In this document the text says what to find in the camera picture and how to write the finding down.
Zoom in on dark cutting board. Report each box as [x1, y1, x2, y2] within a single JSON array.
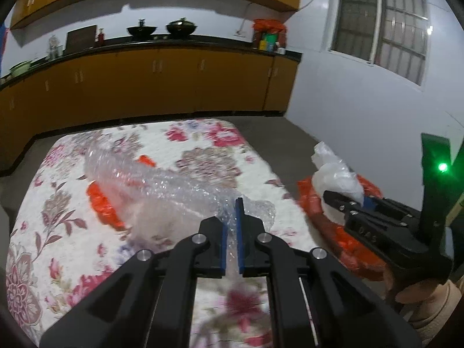
[[64, 25, 97, 55]]

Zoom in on floral tablecloth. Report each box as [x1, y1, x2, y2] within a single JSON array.
[[6, 118, 318, 344]]

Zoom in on black pot with ladle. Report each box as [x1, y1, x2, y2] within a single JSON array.
[[127, 19, 157, 41]]

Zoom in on right hand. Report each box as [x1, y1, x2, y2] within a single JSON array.
[[394, 277, 463, 312]]

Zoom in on blue cloth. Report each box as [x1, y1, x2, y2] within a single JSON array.
[[0, 23, 9, 69]]

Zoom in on lower wooden kitchen cabinets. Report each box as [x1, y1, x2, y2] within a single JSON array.
[[1, 41, 303, 173]]

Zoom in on red lined trash basket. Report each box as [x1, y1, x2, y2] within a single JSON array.
[[297, 176, 385, 281]]

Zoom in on white plastic bag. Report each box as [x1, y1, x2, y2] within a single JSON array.
[[311, 142, 364, 225]]

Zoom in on glass jar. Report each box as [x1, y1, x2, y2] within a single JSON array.
[[47, 35, 63, 60]]

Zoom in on clear bubble wrap sheet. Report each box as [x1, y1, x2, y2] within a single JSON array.
[[83, 137, 277, 247]]

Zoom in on black wok with lid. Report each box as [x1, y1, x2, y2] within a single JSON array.
[[166, 17, 197, 39]]

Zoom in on green basin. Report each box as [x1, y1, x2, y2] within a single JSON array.
[[10, 61, 31, 78]]

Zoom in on large red plastic bag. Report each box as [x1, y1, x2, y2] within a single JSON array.
[[84, 148, 157, 231]]

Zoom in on red bottle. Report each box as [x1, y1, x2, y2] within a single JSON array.
[[97, 28, 105, 46]]

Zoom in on window with grille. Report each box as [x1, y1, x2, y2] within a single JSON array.
[[329, 0, 432, 85]]

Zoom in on red bag of containers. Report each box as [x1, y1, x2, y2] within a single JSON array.
[[253, 19, 287, 53]]

